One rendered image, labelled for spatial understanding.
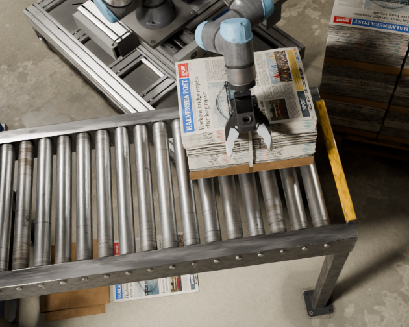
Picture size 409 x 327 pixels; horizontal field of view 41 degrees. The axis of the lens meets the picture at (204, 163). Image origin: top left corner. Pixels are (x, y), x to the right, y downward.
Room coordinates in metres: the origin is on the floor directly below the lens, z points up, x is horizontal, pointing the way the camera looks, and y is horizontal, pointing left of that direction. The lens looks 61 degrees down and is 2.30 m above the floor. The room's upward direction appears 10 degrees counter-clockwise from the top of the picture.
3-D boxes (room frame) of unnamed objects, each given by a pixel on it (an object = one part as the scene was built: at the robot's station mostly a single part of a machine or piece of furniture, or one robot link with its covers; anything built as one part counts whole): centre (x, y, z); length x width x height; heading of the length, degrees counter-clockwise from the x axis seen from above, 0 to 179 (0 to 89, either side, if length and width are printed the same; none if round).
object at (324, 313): (0.54, -0.37, 0.01); 0.14 x 0.13 x 0.01; 178
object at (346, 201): (0.78, -0.40, 0.81); 0.43 x 0.03 x 0.02; 178
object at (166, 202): (0.80, 0.13, 0.77); 0.47 x 0.05 x 0.05; 178
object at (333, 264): (0.54, -0.37, 0.34); 0.06 x 0.06 x 0.68; 88
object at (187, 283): (0.82, 0.30, 0.00); 0.37 x 0.28 x 0.01; 88
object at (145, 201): (0.81, 0.20, 0.77); 0.47 x 0.05 x 0.05; 178
